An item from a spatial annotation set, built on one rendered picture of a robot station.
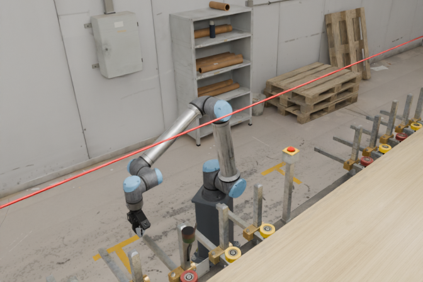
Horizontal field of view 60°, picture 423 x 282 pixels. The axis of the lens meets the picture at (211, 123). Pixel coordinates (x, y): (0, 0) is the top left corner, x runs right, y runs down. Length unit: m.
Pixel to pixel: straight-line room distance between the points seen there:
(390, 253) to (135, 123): 3.23
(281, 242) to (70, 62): 2.82
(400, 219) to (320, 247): 0.51
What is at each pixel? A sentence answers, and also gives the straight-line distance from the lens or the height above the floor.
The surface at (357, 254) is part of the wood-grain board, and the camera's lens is 2.01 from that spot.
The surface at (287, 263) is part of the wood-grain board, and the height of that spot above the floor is 0.90.
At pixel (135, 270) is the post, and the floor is 1.06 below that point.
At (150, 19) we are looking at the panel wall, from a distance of 4.24.
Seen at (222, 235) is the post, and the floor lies 0.93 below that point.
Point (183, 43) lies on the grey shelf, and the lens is 4.17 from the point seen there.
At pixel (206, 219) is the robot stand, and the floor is 0.45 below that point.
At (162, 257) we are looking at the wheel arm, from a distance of 1.99.
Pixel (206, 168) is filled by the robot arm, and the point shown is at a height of 0.87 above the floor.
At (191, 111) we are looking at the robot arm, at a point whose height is 1.37.
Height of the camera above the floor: 2.30
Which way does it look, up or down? 27 degrees down
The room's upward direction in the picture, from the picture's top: 2 degrees counter-clockwise
